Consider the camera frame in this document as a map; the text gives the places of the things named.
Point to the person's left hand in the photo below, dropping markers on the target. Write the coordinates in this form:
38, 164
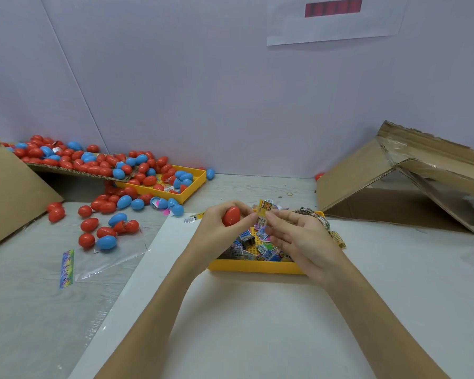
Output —
209, 240

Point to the torn flattened cardboard box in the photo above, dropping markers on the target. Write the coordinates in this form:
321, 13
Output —
351, 176

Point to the person's left forearm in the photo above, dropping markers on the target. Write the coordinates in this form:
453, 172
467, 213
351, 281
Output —
146, 327

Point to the person's right forearm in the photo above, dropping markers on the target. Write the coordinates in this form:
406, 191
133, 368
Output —
387, 327

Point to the yellow label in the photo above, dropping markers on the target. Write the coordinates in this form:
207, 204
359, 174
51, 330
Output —
337, 239

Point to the single red plastic egg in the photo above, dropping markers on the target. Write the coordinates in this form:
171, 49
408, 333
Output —
232, 216

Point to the tall brown cardboard box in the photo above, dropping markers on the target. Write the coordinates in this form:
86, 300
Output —
8, 197

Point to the clear bag with coloured label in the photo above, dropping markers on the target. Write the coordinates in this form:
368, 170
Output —
103, 263

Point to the white paper sign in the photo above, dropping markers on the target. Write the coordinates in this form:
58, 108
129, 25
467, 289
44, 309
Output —
340, 19

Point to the yellow plastic tray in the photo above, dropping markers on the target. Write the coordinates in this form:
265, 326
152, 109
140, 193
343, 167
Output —
249, 267

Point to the brown cardboard sheet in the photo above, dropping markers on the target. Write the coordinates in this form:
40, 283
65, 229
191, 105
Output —
63, 169

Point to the pile of plastic eggs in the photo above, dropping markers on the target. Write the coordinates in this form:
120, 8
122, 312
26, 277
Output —
110, 165

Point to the yellow tray under eggs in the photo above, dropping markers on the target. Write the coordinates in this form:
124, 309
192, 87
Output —
191, 184

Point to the person's right hand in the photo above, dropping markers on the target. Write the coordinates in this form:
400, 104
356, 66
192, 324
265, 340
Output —
308, 244

